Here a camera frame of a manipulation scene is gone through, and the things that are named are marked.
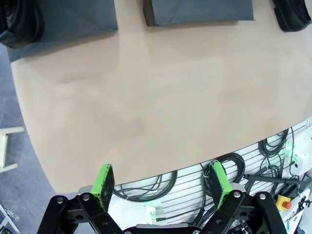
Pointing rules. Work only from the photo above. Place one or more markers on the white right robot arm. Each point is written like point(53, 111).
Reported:
point(302, 158)

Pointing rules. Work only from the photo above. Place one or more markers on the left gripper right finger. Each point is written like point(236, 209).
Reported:
point(243, 214)

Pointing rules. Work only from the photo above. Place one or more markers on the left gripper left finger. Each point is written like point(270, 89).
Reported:
point(73, 214)

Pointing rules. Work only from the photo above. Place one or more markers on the black loafer with paper stuffing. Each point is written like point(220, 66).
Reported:
point(292, 17)

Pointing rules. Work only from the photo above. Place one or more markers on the yellow red emergency stop button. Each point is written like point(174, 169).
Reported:
point(287, 204)

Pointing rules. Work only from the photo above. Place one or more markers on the white control box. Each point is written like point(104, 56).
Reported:
point(295, 219)

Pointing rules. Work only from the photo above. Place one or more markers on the black rod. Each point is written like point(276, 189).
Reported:
point(268, 178)

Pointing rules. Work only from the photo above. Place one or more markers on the black metal shoe stand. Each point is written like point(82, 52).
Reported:
point(78, 22)
point(200, 11)

